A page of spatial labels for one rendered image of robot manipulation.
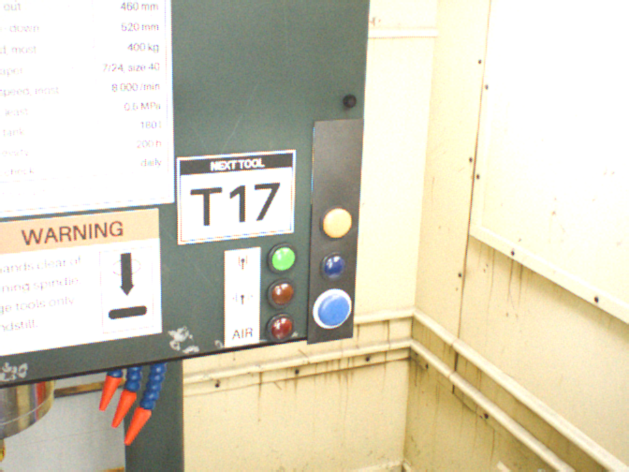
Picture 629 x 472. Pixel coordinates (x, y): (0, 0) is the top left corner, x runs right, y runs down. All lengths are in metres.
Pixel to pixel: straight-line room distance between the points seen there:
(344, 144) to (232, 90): 0.11
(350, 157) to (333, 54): 0.09
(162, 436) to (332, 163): 0.94
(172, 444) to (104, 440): 0.14
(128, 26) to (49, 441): 0.96
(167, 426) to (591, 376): 0.74
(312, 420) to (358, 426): 0.13
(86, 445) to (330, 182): 0.89
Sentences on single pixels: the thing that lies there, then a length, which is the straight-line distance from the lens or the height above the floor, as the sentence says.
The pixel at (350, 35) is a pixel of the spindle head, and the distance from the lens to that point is 0.73.
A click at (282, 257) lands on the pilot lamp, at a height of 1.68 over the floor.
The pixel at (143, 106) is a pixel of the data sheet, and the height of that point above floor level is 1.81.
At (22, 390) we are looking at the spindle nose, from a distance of 0.90.
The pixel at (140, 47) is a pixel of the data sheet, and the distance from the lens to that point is 0.67.
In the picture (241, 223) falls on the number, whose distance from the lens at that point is 0.72.
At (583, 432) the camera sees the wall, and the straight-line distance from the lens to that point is 1.70.
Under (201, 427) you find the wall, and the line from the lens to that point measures 2.05.
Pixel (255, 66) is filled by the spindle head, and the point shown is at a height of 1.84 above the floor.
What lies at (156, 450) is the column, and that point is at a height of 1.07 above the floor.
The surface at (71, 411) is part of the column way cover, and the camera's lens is 1.49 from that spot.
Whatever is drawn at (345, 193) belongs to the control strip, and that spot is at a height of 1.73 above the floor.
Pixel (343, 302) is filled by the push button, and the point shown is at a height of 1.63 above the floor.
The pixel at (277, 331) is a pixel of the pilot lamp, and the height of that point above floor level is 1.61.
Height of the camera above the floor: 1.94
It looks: 19 degrees down
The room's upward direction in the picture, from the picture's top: 2 degrees clockwise
